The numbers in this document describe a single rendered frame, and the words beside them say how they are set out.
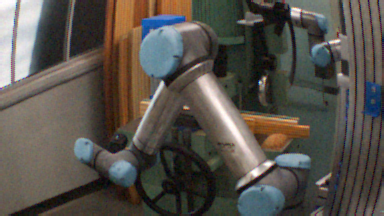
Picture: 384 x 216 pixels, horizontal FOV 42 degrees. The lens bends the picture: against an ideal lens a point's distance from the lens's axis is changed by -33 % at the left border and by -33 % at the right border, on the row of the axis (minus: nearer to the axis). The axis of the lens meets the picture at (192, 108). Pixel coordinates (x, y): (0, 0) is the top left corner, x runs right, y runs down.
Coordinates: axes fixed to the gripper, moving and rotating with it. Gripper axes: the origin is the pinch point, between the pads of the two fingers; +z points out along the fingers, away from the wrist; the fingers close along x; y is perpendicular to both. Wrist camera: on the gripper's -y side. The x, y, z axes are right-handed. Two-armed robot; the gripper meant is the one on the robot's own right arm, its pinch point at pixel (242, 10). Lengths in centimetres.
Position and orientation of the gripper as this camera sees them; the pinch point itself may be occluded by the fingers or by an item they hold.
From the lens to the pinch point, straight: 220.7
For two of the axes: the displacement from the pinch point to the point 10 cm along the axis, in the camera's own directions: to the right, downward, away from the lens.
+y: -2.5, -6.4, -7.3
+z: -9.0, -1.1, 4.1
